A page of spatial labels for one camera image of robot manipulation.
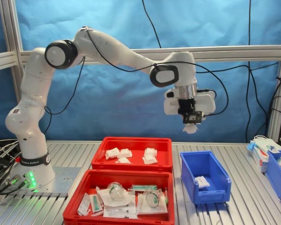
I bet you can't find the small white sterile packet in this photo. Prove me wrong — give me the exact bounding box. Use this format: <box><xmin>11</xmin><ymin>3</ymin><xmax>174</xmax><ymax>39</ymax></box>
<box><xmin>77</xmin><ymin>193</ymin><xmax>92</xmax><ymax>216</ymax></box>

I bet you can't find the aluminium frame post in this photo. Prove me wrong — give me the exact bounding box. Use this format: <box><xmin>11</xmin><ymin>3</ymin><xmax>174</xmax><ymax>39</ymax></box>
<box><xmin>0</xmin><ymin>0</ymin><xmax>26</xmax><ymax>102</ymax></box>

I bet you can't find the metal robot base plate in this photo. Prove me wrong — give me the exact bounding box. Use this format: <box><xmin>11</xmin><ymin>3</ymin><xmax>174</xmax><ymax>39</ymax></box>
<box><xmin>8</xmin><ymin>166</ymin><xmax>81</xmax><ymax>198</ymax></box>

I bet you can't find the short aluminium frame rail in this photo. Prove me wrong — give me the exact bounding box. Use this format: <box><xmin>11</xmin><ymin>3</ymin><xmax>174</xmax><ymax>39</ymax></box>
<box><xmin>0</xmin><ymin>51</ymin><xmax>22</xmax><ymax>72</ymax></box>

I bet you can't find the blue plastic bin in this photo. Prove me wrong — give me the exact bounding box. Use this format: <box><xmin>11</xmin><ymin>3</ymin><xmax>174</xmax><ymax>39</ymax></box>
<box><xmin>179</xmin><ymin>150</ymin><xmax>232</xmax><ymax>204</ymax></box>
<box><xmin>265</xmin><ymin>150</ymin><xmax>281</xmax><ymax>200</ymax></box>

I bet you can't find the bundle of cables and plugs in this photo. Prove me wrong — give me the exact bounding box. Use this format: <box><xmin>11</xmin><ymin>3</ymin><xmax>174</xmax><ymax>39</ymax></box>
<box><xmin>0</xmin><ymin>138</ymin><xmax>23</xmax><ymax>198</ymax></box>

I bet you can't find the blue backdrop cloth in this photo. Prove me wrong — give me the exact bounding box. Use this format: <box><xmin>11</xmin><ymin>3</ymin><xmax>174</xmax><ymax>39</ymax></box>
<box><xmin>0</xmin><ymin>0</ymin><xmax>281</xmax><ymax>144</ymax></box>

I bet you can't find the black hanging cable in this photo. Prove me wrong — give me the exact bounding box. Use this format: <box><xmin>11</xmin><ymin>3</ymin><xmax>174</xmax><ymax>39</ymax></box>
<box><xmin>141</xmin><ymin>0</ymin><xmax>281</xmax><ymax>73</ymax></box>

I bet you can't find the white face mask carton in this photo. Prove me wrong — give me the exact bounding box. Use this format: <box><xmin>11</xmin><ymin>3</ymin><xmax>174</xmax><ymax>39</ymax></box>
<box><xmin>250</xmin><ymin>140</ymin><xmax>270</xmax><ymax>173</ymax></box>

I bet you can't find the red plastic crate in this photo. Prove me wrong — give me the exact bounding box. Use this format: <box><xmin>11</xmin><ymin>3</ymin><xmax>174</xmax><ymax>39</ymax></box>
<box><xmin>62</xmin><ymin>169</ymin><xmax>176</xmax><ymax>225</ymax></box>
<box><xmin>91</xmin><ymin>136</ymin><xmax>173</xmax><ymax>173</ymax></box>

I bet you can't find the white bandage pack printed label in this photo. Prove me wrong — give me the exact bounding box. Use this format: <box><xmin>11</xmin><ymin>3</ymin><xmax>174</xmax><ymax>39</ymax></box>
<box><xmin>104</xmin><ymin>147</ymin><xmax>120</xmax><ymax>160</ymax></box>
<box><xmin>194</xmin><ymin>175</ymin><xmax>211</xmax><ymax>188</ymax></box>

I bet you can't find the pile of blue face masks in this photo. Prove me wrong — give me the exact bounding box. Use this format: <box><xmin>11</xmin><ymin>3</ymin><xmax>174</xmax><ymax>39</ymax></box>
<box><xmin>247</xmin><ymin>135</ymin><xmax>280</xmax><ymax>154</ymax></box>

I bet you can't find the flat packet with black parts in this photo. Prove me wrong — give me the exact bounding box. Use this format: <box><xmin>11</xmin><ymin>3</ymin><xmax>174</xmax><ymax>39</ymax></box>
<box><xmin>103</xmin><ymin>205</ymin><xmax>139</xmax><ymax>220</ymax></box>

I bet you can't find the packaged clear oxygen mask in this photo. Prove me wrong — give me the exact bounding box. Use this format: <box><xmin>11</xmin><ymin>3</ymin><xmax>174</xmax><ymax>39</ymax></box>
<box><xmin>137</xmin><ymin>189</ymin><xmax>169</xmax><ymax>215</ymax></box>
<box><xmin>97</xmin><ymin>182</ymin><xmax>135</xmax><ymax>207</ymax></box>

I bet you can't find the packaged green syringe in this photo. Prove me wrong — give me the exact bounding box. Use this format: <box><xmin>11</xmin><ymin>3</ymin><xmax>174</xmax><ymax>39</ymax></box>
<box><xmin>128</xmin><ymin>184</ymin><xmax>159</xmax><ymax>191</ymax></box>

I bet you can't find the black cable along robot arm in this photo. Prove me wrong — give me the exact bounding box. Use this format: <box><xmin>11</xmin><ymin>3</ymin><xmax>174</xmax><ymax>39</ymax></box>
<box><xmin>43</xmin><ymin>28</ymin><xmax>229</xmax><ymax>135</ymax></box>

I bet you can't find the green white syringe packet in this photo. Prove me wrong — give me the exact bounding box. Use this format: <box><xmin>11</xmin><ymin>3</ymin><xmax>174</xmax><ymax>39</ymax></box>
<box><xmin>90</xmin><ymin>194</ymin><xmax>105</xmax><ymax>214</ymax></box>

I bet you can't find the black slanting cable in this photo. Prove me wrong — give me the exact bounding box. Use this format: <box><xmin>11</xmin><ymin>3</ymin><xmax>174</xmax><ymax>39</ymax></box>
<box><xmin>249</xmin><ymin>67</ymin><xmax>270</xmax><ymax>141</ymax></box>

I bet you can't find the black vertical cable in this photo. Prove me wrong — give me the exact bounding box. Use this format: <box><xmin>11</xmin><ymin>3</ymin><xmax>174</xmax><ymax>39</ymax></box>
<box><xmin>244</xmin><ymin>0</ymin><xmax>252</xmax><ymax>143</ymax></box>

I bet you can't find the long aluminium frame bar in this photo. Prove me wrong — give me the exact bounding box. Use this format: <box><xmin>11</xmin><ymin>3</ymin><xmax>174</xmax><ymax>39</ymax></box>
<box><xmin>18</xmin><ymin>44</ymin><xmax>281</xmax><ymax>65</ymax></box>

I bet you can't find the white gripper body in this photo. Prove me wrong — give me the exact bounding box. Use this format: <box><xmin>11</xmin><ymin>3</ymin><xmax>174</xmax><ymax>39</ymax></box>
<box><xmin>163</xmin><ymin>90</ymin><xmax>217</xmax><ymax>116</ymax></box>

